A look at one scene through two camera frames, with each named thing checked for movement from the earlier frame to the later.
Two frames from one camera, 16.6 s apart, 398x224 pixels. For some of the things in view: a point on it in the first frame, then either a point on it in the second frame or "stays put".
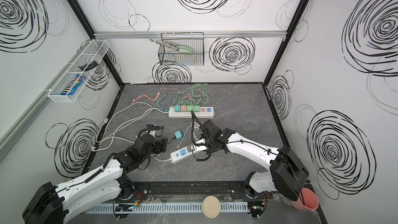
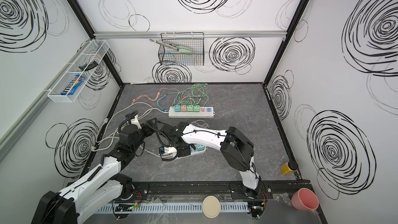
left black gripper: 160,144 -> 148,127
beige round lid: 211,206 stays put
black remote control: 90,66 stays put
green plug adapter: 196,108 stays put
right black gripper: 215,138 -> 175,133
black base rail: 187,191 stays put
